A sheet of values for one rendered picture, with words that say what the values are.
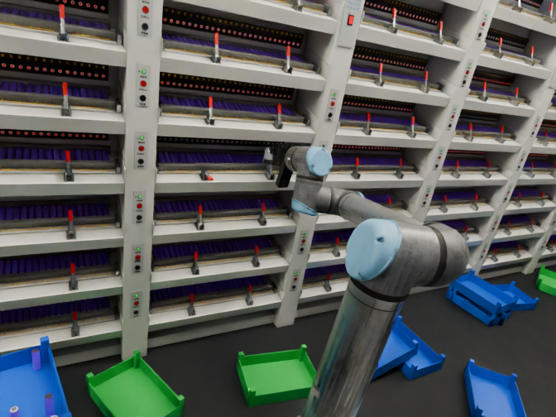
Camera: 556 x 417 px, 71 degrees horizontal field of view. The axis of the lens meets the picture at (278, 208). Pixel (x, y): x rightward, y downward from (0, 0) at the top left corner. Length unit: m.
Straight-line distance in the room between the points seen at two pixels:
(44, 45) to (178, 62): 0.35
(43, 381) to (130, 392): 0.44
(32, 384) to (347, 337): 0.85
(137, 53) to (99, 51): 0.10
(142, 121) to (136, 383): 0.97
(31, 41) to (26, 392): 0.90
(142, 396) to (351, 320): 1.03
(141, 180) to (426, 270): 0.95
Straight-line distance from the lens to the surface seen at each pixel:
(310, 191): 1.24
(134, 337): 1.71
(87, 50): 1.27
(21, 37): 1.27
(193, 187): 1.42
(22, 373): 1.33
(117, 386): 1.68
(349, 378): 0.86
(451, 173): 2.29
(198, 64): 1.33
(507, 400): 2.13
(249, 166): 1.54
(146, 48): 1.29
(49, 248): 1.45
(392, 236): 0.71
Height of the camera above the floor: 1.24
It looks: 22 degrees down
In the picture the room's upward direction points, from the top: 10 degrees clockwise
